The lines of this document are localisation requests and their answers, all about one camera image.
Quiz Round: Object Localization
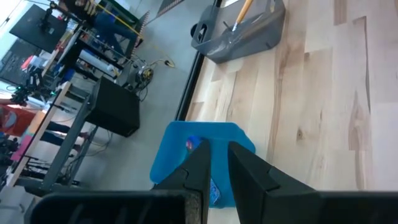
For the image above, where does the silver spoon with wooden handle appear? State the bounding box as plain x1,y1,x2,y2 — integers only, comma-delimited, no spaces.
230,0,254,32

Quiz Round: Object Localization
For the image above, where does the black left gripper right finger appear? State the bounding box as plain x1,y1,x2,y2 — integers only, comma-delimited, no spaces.
228,141,321,224

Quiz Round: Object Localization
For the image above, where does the black aluminium table frame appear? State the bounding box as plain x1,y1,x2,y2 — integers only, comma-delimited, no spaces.
174,0,223,121

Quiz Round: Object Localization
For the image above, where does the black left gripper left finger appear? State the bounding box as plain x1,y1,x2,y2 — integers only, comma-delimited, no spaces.
154,139,212,224

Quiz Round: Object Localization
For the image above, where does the grey plastic bin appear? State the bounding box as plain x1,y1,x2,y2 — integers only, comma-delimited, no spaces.
190,0,286,65

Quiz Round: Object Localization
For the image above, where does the white roll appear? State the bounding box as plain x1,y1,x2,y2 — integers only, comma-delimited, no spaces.
78,49,116,73

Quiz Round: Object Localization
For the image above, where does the narrow black striped floor mat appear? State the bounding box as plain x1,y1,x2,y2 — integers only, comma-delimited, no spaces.
135,10,150,32

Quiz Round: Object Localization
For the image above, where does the black-legged wooden desk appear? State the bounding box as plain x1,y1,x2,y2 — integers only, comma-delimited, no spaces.
40,0,144,82

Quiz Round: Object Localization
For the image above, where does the wide black striped floor mat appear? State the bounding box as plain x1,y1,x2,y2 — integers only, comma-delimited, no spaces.
156,0,185,9

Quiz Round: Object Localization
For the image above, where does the blue plastic bin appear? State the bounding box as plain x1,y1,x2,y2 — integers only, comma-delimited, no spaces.
149,120,256,209

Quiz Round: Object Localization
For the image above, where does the black monitor on stand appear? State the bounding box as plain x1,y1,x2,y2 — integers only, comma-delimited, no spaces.
8,3,68,54

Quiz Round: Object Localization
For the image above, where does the large black computer tower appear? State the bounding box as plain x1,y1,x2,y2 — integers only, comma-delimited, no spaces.
84,77,141,138

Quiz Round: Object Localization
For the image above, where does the green cabinet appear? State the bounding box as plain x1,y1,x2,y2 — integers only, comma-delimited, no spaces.
98,0,140,24

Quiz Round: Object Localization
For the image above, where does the cable bundle with power strip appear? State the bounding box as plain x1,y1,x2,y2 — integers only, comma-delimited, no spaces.
126,58,155,93

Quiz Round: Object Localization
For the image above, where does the yellow floor cable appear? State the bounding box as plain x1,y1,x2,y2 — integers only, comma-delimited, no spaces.
90,0,177,68

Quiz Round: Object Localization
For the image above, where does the grey-legged wooden desk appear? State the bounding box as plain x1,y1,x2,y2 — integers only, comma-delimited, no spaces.
6,81,102,197

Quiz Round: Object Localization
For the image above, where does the iridescent rainbow spoon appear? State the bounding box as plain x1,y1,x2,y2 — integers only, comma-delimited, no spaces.
185,136,222,206

